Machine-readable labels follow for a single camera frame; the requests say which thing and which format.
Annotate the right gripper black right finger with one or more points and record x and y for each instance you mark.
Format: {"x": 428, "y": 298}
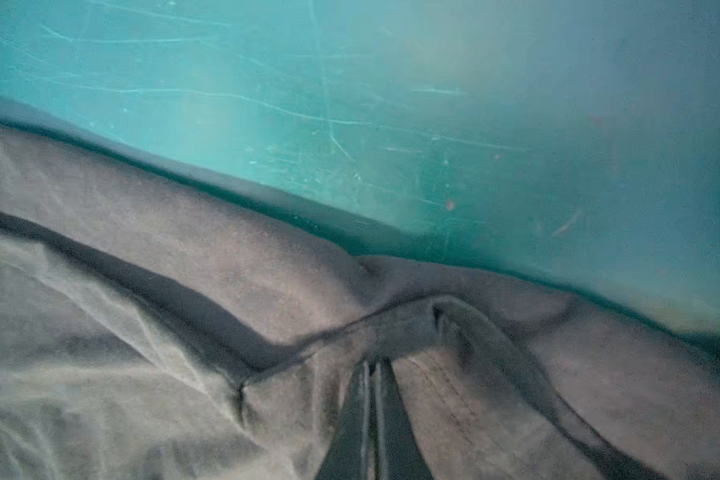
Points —
{"x": 397, "y": 453}

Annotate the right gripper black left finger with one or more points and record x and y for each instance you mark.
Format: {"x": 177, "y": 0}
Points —
{"x": 348, "y": 454}

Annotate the black t shirt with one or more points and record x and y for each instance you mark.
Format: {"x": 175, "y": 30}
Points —
{"x": 156, "y": 325}

